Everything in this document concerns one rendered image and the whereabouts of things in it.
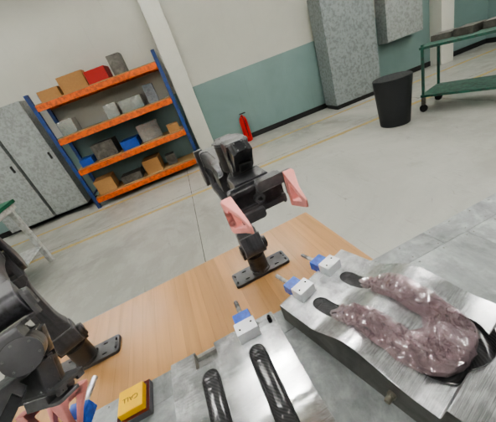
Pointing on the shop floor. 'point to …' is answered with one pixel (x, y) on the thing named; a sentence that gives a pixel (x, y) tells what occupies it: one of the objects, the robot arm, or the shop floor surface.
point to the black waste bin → (394, 98)
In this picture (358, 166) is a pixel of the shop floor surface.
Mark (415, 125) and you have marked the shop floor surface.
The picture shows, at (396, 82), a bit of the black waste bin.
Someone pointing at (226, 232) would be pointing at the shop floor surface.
